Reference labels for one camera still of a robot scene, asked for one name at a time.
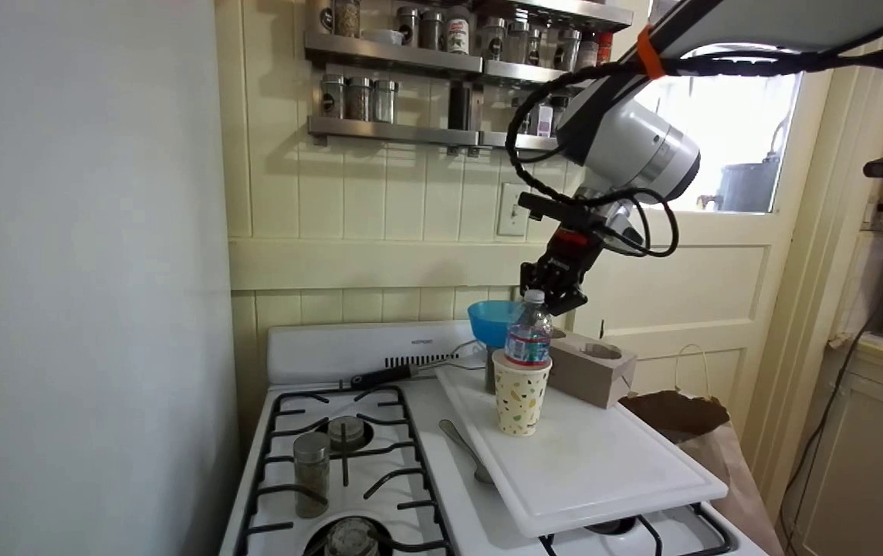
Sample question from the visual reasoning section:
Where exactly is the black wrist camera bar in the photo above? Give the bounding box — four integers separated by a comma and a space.
516, 188, 622, 238

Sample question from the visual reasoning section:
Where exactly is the white cutting board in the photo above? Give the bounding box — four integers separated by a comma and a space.
435, 363, 731, 541

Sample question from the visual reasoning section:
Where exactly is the ceramic mug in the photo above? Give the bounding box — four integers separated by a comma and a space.
318, 0, 363, 40

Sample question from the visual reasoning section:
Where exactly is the thin black power cord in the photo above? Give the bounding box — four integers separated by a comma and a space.
779, 318, 873, 520

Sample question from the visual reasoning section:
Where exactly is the white light switch plate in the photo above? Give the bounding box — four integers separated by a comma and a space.
496, 181, 533, 241

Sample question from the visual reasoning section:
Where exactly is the small grey cup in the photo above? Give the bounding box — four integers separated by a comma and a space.
289, 430, 334, 523

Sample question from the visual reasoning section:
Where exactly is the brown paper bag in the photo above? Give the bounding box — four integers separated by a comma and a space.
622, 386, 783, 556

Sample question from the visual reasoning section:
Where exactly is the wooden knife block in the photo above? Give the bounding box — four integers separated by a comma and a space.
544, 325, 639, 412

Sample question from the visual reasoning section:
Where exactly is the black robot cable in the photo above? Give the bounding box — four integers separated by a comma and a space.
506, 43, 883, 258

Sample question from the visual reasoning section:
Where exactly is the cream door with window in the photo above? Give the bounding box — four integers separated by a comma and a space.
573, 40, 847, 458

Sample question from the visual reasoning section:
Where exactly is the black gripper red band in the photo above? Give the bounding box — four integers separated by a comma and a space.
520, 227, 606, 318

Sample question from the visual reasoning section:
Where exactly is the polka dot paper cup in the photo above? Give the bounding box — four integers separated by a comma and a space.
491, 350, 557, 440

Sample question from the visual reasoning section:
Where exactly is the grey metal utensil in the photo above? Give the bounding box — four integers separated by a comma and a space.
438, 415, 496, 489

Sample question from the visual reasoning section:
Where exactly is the red spice jar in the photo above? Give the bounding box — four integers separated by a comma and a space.
581, 29, 606, 78

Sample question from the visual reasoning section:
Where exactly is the dark bucket outside window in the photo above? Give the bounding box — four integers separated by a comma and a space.
716, 150, 787, 217

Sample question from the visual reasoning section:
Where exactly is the white gas stove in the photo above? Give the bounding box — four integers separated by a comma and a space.
218, 318, 776, 556

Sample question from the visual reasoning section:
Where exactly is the steel spice rack shelf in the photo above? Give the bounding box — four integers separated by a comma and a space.
303, 29, 625, 98
516, 0, 637, 30
306, 108, 568, 161

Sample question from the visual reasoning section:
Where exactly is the blue plastic bowl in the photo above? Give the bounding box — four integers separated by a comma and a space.
465, 297, 529, 350

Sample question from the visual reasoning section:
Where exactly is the black stove grate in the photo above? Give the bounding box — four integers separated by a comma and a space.
235, 384, 459, 556
538, 499, 743, 556

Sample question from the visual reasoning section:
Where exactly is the cream kitchen cabinet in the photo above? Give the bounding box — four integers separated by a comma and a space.
783, 334, 883, 556

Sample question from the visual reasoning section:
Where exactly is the white label spice jar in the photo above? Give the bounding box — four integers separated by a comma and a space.
445, 3, 474, 56

